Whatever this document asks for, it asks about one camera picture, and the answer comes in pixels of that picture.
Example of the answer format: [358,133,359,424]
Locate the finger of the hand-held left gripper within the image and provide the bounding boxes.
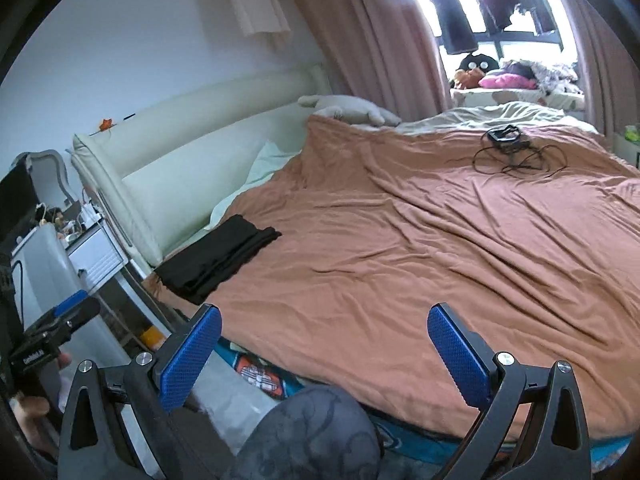
[54,289,89,318]
[59,299,102,335]

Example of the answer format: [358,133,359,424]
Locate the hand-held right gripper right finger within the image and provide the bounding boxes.
[428,303,592,480]

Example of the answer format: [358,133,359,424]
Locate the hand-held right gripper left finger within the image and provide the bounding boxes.
[57,304,223,480]

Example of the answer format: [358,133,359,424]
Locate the black jacket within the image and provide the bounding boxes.
[155,214,282,305]

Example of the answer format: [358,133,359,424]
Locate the pile of patterned clothes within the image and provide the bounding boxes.
[500,60,581,95]

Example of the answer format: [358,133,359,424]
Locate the person's left hand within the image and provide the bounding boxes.
[10,392,58,461]

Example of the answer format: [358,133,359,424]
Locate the white rounded appliance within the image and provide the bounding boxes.
[10,225,76,326]

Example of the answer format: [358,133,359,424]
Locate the white bedside table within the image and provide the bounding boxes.
[67,220,133,293]

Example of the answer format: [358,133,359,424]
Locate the brown blanket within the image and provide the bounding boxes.
[150,112,640,443]

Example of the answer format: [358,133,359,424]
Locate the person's left leg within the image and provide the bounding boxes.
[220,385,383,480]

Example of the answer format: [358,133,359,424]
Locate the silver framed mirror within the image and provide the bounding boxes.
[0,150,68,241]

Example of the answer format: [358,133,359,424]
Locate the cream padded bed headboard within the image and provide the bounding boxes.
[70,62,328,268]

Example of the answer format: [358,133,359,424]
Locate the light green pillow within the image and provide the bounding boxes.
[205,141,306,231]

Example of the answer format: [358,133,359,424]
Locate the black electronic device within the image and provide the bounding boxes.
[487,124,524,145]

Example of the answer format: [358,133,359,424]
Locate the spotted window seat cushion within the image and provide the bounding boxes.
[450,87,586,111]

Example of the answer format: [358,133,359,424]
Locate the white nightstand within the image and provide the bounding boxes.
[612,132,640,167]

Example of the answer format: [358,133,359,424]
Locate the grey plush toy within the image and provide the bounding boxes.
[298,94,402,127]

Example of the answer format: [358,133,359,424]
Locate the pink cushion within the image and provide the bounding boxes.
[478,73,535,90]

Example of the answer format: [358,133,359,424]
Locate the black round plush toy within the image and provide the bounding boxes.
[459,51,500,74]

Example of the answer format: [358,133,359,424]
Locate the window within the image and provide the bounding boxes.
[400,0,576,61]

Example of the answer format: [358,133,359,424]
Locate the pink curtain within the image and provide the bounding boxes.
[540,0,640,136]
[280,0,453,113]

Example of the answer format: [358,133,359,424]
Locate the beige hanging cloth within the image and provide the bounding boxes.
[220,0,293,51]

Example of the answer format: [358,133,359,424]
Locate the black cable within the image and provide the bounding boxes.
[472,132,568,179]

